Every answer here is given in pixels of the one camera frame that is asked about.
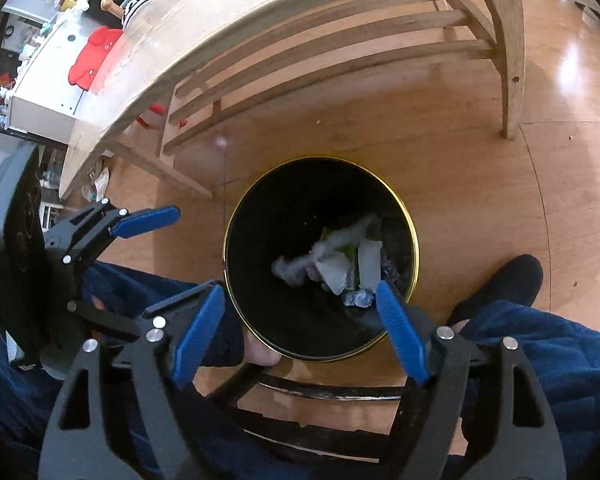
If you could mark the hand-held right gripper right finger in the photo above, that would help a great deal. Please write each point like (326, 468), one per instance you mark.
(400, 335)

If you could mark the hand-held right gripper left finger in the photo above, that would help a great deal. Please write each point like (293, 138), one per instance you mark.
(200, 330)

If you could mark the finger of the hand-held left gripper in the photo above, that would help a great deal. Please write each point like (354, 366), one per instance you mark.
(147, 220)
(110, 317)

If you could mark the blue white paper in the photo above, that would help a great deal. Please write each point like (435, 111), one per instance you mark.
(357, 299)

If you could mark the pile of white wrappers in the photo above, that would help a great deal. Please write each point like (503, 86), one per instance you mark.
(300, 265)

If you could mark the black bin with gold rim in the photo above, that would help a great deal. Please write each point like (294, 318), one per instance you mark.
(280, 210)

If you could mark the white slipper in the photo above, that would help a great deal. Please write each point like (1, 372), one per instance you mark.
(99, 180)

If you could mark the person's bare foot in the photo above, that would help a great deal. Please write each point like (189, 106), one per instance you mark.
(262, 352)

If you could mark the black wooden stool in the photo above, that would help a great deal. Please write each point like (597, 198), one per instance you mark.
(320, 392)

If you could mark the black slipper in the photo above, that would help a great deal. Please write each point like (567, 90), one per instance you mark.
(505, 280)

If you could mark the white cabinet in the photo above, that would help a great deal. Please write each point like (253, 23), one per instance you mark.
(50, 85)

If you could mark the red bear-shaped stool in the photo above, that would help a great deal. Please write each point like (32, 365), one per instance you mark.
(92, 60)

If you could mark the clutter of bottles and toys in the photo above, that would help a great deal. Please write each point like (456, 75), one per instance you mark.
(50, 25)

